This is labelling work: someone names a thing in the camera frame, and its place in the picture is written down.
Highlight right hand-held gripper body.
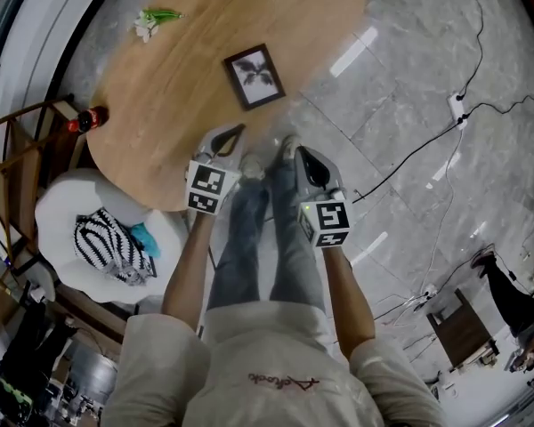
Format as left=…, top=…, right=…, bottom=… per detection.
left=295, top=183, right=352, bottom=249

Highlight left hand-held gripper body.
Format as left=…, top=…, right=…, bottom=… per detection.
left=185, top=151, right=246, bottom=216

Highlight dark framed picture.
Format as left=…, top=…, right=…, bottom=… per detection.
left=222, top=43, right=287, bottom=112

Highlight person's right forearm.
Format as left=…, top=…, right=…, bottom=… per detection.
left=321, top=244, right=377, bottom=365

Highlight person's left forearm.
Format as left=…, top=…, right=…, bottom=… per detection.
left=160, top=208, right=215, bottom=329

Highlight light wooden coffee table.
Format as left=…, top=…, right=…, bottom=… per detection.
left=85, top=0, right=367, bottom=214

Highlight person's right shoe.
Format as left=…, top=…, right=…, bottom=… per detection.
left=277, top=134, right=302, bottom=160

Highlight person's shoe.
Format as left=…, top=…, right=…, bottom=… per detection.
left=277, top=134, right=302, bottom=160
left=239, top=153, right=266, bottom=182

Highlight person's left shoe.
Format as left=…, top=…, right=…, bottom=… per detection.
left=239, top=153, right=266, bottom=182

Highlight person's left leg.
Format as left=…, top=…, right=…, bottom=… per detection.
left=206, top=179, right=271, bottom=311

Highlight teal plush item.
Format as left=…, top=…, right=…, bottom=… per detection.
left=129, top=222, right=163, bottom=258

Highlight black white striped cloth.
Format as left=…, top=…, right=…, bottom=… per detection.
left=73, top=206, right=150, bottom=286

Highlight cola bottle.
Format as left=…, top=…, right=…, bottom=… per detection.
left=66, top=105, right=110, bottom=135

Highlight white flower sprig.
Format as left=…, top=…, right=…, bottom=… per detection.
left=130, top=7, right=189, bottom=44

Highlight white armchair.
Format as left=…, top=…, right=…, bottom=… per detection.
left=34, top=166, right=190, bottom=304

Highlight person's white shirt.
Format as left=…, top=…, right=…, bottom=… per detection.
left=101, top=302, right=447, bottom=427

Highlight dark wooden stool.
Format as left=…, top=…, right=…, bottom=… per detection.
left=426, top=287, right=500, bottom=369

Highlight brown wooden shelf rack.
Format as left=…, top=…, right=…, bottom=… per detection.
left=0, top=93, right=88, bottom=258

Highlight white cable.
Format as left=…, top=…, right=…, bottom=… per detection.
left=426, top=128, right=465, bottom=294

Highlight black cable with adapter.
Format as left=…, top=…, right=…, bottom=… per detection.
left=457, top=0, right=486, bottom=100

